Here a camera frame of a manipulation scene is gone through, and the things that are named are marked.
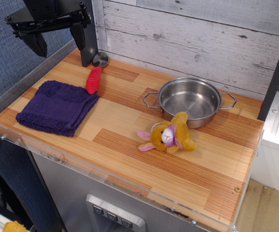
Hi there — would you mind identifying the red handled metal scooper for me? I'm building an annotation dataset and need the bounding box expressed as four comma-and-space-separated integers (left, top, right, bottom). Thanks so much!
86, 52, 109, 95

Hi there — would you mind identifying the stainless steel pot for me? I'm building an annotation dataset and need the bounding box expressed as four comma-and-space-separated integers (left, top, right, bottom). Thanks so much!
143, 77, 237, 129

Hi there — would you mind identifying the white appliance on right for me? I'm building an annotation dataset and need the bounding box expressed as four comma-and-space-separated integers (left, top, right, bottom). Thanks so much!
250, 92, 279, 191

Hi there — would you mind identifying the brown plush bunny toy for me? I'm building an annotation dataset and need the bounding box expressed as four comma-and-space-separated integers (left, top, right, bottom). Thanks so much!
136, 112, 196, 154

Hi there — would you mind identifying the silver button control panel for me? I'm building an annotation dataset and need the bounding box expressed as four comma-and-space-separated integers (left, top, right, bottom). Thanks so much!
86, 194, 146, 232

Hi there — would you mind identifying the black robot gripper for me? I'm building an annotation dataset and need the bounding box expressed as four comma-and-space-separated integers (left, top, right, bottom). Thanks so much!
4, 0, 91, 58

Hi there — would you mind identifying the yellow object bottom left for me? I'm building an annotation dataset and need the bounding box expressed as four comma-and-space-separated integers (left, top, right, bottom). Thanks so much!
2, 221, 28, 232

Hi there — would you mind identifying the purple folded towel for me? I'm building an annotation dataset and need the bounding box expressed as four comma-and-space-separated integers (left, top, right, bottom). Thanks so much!
16, 81, 99, 137

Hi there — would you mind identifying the dark grey left post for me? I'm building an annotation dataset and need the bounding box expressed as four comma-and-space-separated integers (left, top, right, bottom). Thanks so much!
80, 0, 98, 67

